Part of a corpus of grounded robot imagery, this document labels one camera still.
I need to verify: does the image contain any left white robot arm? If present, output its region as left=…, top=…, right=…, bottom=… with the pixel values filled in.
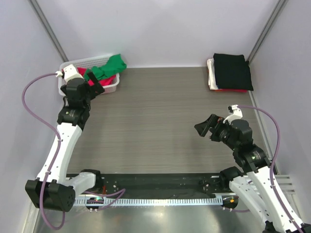
left=25, top=70, right=104, bottom=212

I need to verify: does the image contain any right aluminium frame post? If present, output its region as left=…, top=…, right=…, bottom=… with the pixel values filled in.
left=247, top=0, right=288, bottom=64

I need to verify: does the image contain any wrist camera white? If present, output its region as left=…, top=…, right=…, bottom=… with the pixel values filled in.
left=223, top=105, right=243, bottom=124
left=56, top=64, right=83, bottom=84

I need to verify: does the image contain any black folded t shirt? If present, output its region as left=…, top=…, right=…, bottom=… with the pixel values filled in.
left=213, top=53, right=254, bottom=91

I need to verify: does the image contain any white folded t shirt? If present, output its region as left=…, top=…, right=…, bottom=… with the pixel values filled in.
left=207, top=58, right=218, bottom=90

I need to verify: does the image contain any red folded t shirt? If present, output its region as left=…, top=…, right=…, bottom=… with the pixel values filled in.
left=210, top=89, right=247, bottom=93

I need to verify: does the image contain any left aluminium frame post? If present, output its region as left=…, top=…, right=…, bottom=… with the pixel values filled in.
left=28, top=0, right=69, bottom=62

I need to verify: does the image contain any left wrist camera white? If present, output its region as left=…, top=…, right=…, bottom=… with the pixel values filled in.
left=56, top=64, right=83, bottom=84

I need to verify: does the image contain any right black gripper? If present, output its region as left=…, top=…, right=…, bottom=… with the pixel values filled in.
left=194, top=113, right=238, bottom=150

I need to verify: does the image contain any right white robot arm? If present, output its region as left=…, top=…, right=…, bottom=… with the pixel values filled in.
left=194, top=114, right=311, bottom=233

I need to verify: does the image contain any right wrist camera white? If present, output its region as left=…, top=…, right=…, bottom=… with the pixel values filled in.
left=223, top=105, right=243, bottom=124

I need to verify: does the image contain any aluminium frame post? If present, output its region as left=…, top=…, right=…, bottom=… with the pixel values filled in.
left=28, top=0, right=69, bottom=62
left=247, top=0, right=288, bottom=64

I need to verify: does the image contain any green t shirt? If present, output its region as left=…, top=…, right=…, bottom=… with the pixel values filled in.
left=91, top=54, right=127, bottom=80

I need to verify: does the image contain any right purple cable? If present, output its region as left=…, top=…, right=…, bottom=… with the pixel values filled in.
left=223, top=104, right=304, bottom=233

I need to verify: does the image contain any white slotted cable duct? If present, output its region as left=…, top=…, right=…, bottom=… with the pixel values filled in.
left=73, top=196, right=223, bottom=207

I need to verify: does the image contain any white plastic basket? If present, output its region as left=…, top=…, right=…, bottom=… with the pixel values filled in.
left=59, top=54, right=127, bottom=94

